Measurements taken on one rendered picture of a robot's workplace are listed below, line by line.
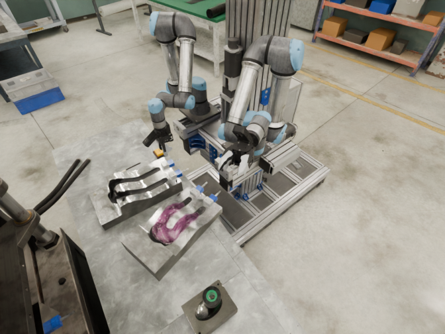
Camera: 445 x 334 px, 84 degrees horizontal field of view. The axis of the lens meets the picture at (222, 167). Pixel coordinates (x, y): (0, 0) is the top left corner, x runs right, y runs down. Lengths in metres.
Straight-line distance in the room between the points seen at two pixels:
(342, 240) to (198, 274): 1.55
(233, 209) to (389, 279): 1.37
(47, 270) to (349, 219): 2.38
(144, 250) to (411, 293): 2.06
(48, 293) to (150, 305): 0.51
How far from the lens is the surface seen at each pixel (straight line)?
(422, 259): 2.81
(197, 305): 1.24
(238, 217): 2.18
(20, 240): 1.47
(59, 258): 1.64
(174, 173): 1.56
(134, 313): 1.36
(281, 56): 1.13
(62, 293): 1.54
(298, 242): 2.39
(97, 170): 1.91
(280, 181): 2.47
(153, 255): 1.31
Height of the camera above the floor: 2.07
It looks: 48 degrees down
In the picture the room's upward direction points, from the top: straight up
